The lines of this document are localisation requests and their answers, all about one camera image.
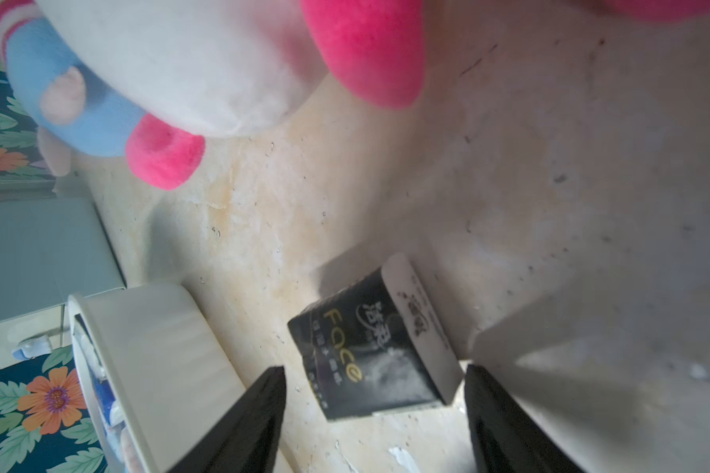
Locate white pink plush toy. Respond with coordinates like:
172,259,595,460
34,0,710,191

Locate white plastic storage box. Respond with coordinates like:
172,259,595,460
67,283,246,472

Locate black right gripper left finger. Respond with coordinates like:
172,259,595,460
171,366,287,473

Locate black Face tissue pack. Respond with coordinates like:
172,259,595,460
287,253,463,422

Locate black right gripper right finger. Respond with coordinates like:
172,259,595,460
465,365,582,473

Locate small blue-top drawer cabinet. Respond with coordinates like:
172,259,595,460
0,197,126,370

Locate baby doll plush toy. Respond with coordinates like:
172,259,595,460
0,0,149,179

